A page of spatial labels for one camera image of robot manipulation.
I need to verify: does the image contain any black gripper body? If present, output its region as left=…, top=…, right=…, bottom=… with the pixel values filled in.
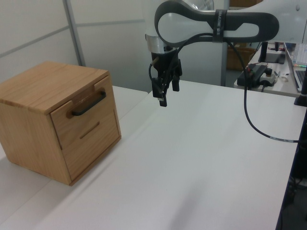
left=151, top=47, right=183, bottom=81

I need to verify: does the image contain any light wooden drawer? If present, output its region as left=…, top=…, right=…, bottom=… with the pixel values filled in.
left=49, top=75, right=122, bottom=151

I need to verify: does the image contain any black drawer handle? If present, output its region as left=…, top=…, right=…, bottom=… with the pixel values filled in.
left=71, top=90, right=106, bottom=117

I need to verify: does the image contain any brown cardboard box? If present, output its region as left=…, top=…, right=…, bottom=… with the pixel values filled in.
left=229, top=0, right=264, bottom=8
left=226, top=46, right=257, bottom=71

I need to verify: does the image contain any black controller box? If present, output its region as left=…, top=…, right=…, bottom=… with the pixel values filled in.
left=246, top=63, right=268, bottom=83

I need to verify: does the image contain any grey emergency stop box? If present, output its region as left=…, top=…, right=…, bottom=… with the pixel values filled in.
left=260, top=68, right=277, bottom=87

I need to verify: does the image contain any black monitor stand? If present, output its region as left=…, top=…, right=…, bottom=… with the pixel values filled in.
left=258, top=41, right=286, bottom=64

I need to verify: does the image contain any light wooden cabinet box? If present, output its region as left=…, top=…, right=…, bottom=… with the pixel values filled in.
left=0, top=61, right=122, bottom=187

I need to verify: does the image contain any grey partition post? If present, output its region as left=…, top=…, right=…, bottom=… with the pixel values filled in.
left=220, top=0, right=231, bottom=87
left=62, top=0, right=86, bottom=67

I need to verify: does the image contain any black cable strap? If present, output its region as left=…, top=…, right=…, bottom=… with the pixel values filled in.
left=212, top=9, right=228, bottom=45

